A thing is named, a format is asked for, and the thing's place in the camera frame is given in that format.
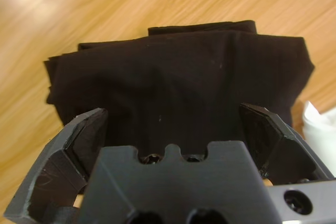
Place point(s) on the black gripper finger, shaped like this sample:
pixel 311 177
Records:
pixel 278 153
pixel 52 171

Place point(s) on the white T-shirt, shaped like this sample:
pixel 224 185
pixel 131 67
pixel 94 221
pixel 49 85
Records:
pixel 320 129

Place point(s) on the black garment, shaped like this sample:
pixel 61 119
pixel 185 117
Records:
pixel 170 77

